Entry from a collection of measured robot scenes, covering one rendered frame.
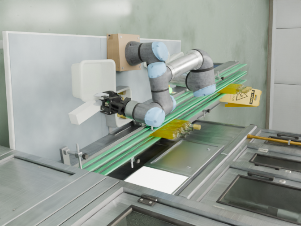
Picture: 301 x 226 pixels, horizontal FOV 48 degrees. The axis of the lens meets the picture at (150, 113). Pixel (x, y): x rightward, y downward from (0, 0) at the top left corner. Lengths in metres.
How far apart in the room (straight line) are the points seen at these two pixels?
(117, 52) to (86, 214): 1.17
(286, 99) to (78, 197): 7.24
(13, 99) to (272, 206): 1.35
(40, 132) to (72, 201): 0.67
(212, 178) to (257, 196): 0.27
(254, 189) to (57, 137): 1.10
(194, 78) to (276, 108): 6.66
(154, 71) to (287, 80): 6.83
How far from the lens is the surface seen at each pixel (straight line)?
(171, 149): 2.33
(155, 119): 1.30
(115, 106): 1.41
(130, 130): 2.21
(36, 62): 1.77
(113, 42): 2.08
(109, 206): 1.18
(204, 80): 1.69
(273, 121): 8.42
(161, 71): 1.36
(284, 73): 8.05
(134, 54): 2.07
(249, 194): 1.93
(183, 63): 1.50
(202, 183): 1.95
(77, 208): 1.17
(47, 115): 1.83
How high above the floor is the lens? 2.15
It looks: 33 degrees down
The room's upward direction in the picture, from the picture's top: 98 degrees clockwise
